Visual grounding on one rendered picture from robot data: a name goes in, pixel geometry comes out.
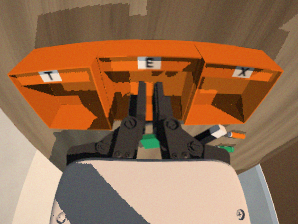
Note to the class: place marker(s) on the green flat rectangular block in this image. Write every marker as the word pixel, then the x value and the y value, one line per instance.
pixel 149 141

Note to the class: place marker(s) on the green battery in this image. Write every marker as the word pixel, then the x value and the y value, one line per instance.
pixel 228 148

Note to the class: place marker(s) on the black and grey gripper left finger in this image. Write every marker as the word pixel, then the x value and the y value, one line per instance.
pixel 121 142

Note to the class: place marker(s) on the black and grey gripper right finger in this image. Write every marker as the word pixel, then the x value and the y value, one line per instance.
pixel 179 143

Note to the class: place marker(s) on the black and white eraser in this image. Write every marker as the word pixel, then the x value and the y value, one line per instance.
pixel 211 134

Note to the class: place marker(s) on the orange battery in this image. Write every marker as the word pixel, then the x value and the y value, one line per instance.
pixel 236 135

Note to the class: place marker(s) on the orange three-compartment bin rack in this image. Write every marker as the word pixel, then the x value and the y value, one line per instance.
pixel 58 81

